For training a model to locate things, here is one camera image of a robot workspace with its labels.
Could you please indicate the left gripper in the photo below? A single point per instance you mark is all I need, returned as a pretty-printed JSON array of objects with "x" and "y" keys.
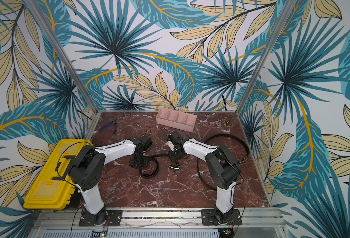
[{"x": 132, "y": 163}]

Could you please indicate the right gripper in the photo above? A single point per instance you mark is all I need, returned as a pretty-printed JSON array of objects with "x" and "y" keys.
[{"x": 175, "y": 157}]

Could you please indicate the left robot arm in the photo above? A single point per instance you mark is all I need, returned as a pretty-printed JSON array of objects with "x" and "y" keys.
[{"x": 85, "y": 170}]

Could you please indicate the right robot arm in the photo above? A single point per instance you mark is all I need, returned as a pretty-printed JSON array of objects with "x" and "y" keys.
[{"x": 222, "y": 166}]

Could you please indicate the pink compartment storage tray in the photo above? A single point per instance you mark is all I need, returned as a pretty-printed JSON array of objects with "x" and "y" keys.
[{"x": 176, "y": 119}]

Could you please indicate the yellow tool case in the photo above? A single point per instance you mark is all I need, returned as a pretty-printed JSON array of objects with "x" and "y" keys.
[{"x": 52, "y": 190}]

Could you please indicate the blue handled pliers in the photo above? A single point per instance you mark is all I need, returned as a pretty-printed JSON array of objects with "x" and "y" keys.
[{"x": 108, "y": 124}]

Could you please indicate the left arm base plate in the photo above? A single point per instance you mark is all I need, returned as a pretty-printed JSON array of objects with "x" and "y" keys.
[{"x": 112, "y": 218}]

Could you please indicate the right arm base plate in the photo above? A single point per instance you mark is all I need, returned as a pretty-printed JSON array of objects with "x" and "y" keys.
[{"x": 214, "y": 217}]

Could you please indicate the aluminium front rail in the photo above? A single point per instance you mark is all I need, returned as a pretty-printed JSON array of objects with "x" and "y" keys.
[{"x": 263, "y": 222}]

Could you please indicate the right aluminium frame post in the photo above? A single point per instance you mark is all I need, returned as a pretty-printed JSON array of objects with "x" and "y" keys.
[{"x": 281, "y": 21}]

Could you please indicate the aluminium frame post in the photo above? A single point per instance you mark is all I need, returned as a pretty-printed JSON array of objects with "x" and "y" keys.
[
  {"x": 43, "y": 22},
  {"x": 281, "y": 21}
]

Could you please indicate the left aluminium frame post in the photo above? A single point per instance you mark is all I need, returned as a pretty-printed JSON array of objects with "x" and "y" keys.
[{"x": 43, "y": 22}]

